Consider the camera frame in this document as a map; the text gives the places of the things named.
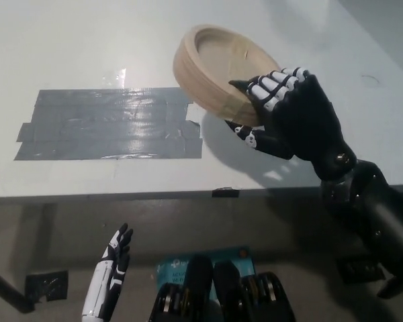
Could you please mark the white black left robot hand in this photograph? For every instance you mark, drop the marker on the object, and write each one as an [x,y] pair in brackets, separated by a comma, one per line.
[112,265]

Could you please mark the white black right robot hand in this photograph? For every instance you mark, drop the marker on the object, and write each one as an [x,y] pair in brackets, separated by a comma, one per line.
[305,117]

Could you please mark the beige paper plate stack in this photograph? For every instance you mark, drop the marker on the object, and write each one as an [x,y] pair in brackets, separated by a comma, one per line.
[218,77]

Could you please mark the teal cardboard box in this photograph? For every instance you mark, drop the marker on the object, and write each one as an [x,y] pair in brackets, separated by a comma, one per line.
[178,268]

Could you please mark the black table leg bar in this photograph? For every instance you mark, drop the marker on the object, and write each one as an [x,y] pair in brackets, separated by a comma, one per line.
[6,288]

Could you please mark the clear glossy tape piece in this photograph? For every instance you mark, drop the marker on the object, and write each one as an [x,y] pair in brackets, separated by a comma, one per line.
[115,78]

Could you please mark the grey duct tape patch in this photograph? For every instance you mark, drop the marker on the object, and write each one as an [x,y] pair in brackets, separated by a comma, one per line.
[104,127]

